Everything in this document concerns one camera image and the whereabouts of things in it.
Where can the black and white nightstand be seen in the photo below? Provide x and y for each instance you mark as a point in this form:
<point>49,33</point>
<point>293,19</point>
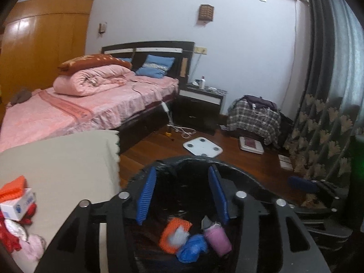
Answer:
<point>199,111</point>

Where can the orange foam net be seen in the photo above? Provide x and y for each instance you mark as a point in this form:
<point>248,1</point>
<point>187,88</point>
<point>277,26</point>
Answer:
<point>167,233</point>
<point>14,187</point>

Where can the dark wooden headboard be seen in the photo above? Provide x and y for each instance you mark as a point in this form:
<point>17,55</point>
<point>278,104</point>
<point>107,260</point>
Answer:
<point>159,48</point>

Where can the grey crumpled paper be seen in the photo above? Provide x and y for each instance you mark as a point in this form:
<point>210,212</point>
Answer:
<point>207,221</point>

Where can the plaid bag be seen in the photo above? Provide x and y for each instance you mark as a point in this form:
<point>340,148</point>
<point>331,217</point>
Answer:
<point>253,119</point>

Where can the small wall-mounted box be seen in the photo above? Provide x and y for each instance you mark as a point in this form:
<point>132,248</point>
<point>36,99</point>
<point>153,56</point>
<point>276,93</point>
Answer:
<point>103,28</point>

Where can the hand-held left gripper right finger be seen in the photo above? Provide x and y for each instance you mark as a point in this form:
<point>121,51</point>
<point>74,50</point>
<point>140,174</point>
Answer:
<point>219,193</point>

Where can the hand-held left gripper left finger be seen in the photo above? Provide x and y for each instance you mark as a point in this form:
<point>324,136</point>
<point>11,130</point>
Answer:
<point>146,196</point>

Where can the small book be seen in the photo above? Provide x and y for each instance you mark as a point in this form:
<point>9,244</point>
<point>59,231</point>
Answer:
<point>285,162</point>

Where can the red-brown patterned pillow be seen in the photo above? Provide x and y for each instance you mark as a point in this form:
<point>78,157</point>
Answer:
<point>91,61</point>

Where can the pink folded quilt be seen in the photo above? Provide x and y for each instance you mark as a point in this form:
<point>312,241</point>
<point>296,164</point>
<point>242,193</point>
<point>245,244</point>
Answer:
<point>91,81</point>

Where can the white tissue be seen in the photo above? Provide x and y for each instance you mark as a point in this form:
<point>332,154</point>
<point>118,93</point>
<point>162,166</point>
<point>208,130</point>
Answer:
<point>178,235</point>

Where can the white bathroom scale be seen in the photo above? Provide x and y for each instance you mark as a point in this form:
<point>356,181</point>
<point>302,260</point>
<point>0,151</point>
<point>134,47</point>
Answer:
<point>202,146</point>

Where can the blue crumpled plastic bag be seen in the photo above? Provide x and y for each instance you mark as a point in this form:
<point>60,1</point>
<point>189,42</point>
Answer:
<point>192,247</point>

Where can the purple clothing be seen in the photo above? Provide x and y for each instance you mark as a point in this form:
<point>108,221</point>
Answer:
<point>260,101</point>

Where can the grey floral curtain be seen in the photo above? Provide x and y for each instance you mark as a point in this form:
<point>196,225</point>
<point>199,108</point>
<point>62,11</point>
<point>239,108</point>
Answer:
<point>332,76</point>

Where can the orange wooden wardrobe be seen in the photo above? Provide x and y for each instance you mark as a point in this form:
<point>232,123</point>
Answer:
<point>42,48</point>

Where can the black trash bin with bag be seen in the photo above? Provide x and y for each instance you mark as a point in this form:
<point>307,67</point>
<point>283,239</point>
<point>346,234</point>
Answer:
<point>184,187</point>

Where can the pink crumpled bag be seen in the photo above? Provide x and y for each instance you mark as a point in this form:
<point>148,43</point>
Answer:
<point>34,246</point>

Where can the white bottle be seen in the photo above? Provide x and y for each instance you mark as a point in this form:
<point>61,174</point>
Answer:
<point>202,83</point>

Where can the brown wall lamp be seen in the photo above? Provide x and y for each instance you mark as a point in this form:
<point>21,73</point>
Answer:
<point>206,12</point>

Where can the grey cloth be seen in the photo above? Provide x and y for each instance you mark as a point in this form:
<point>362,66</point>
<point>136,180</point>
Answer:
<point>21,96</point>

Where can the white cardboard box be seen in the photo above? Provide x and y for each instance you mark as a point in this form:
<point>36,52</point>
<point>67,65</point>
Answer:
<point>17,204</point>

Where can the blue pillow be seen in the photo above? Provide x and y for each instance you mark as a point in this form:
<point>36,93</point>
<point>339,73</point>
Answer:
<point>156,65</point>
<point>125,60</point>

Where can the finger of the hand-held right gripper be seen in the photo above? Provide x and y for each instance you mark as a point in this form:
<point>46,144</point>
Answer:
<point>327,227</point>
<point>301,184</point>

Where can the yellowed wall socket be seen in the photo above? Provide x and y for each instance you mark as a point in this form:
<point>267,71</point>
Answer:
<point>201,50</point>

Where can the white and red scale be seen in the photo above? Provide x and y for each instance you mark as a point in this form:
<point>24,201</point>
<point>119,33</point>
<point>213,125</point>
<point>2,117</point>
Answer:
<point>251,145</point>

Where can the pink paper cup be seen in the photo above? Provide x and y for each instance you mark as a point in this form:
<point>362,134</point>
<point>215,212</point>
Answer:
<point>217,240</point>

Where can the bed with pink sheet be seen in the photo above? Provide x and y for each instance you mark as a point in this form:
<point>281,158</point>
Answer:
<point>113,105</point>

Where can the red and white cloth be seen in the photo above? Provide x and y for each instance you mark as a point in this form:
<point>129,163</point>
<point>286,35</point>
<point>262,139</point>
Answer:
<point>8,240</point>

